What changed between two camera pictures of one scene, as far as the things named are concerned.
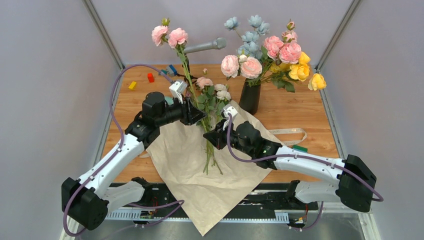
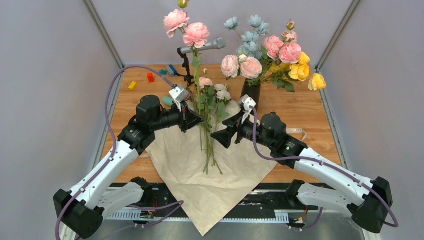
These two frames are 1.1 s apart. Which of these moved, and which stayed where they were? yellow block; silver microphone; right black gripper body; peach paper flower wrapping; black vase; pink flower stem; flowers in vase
Moved: right black gripper body; pink flower stem
Stayed: peach paper flower wrapping; black vase; yellow block; silver microphone; flowers in vase
